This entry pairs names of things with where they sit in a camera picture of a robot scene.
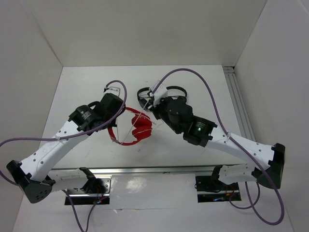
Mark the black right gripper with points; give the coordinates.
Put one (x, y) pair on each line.
(154, 109)

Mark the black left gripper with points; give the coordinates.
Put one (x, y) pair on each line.
(113, 124)

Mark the red over-ear headphones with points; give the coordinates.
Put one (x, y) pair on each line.
(142, 128)

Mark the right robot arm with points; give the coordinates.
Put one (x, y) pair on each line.
(264, 163)

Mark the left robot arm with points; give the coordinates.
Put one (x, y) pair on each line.
(35, 174)

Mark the right black headphones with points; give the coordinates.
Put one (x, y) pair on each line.
(177, 93)

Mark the black headphones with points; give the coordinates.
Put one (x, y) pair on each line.
(177, 93)
(144, 98)

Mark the left black headphones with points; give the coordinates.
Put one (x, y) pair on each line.
(144, 98)

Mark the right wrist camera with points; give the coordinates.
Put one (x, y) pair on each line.
(157, 92)

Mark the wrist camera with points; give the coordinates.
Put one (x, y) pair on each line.
(157, 92)
(112, 90)

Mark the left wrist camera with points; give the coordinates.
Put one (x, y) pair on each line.
(112, 90)

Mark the front aluminium rail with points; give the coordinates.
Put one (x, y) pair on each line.
(144, 170)

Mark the aluminium rail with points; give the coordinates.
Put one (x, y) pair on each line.
(238, 103)
(144, 170)

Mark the right side aluminium rail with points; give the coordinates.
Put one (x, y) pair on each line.
(238, 103)

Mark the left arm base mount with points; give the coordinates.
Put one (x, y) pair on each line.
(94, 190)

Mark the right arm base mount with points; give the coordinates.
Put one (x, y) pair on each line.
(210, 189)

